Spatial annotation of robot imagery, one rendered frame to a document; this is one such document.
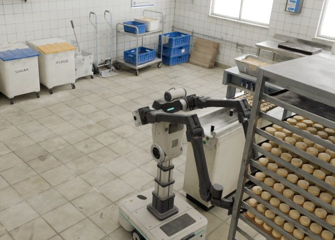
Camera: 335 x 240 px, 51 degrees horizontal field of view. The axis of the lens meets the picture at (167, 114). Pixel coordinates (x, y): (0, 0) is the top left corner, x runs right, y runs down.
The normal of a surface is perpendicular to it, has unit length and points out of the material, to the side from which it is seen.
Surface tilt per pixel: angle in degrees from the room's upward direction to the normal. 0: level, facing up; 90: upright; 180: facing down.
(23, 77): 92
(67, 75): 94
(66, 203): 0
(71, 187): 0
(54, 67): 92
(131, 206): 0
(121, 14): 90
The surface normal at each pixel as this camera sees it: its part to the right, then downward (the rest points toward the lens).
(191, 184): -0.72, 0.26
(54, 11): 0.72, 0.34
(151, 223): 0.07, -0.90
